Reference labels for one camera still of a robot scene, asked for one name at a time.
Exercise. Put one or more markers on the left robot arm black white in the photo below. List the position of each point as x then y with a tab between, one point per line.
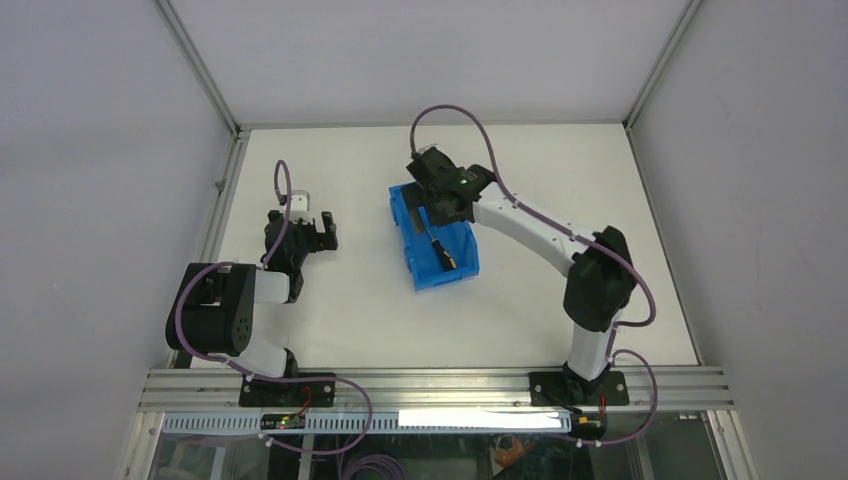
212	315

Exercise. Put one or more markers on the blue plastic bin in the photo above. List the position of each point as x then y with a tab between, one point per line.
420	258

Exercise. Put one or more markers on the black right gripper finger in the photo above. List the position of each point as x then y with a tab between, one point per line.
420	221
413	198

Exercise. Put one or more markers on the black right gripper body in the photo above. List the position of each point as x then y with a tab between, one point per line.
435	210

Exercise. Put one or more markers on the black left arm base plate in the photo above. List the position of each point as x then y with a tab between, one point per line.
314	390

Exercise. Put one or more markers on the yellow black handled screwdriver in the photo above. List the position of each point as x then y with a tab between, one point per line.
445	259

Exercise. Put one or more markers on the orange object below table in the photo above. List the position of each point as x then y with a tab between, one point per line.
508	449

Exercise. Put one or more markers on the aluminium mounting rail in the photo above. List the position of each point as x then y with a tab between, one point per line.
669	388

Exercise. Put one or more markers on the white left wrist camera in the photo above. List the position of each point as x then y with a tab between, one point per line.
299	207

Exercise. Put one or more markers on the white slotted cable duct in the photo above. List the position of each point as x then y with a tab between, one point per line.
407	421

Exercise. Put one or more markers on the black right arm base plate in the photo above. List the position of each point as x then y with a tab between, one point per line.
557	388

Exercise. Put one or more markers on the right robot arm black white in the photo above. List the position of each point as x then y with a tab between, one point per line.
598	285

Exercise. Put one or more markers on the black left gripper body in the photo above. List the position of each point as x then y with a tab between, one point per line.
306	239

